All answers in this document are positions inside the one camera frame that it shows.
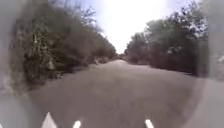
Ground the grey-brown dirt path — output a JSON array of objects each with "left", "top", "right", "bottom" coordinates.
[{"left": 13, "top": 59, "right": 214, "bottom": 128}]

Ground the row of trees and bushes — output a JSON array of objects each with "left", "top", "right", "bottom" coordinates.
[
  {"left": 123, "top": 1, "right": 211, "bottom": 76},
  {"left": 9, "top": 1, "right": 118, "bottom": 86}
]

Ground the robot's own part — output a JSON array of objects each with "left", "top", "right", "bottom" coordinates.
[
  {"left": 144, "top": 118, "right": 155, "bottom": 128},
  {"left": 72, "top": 120, "right": 82, "bottom": 128}
]

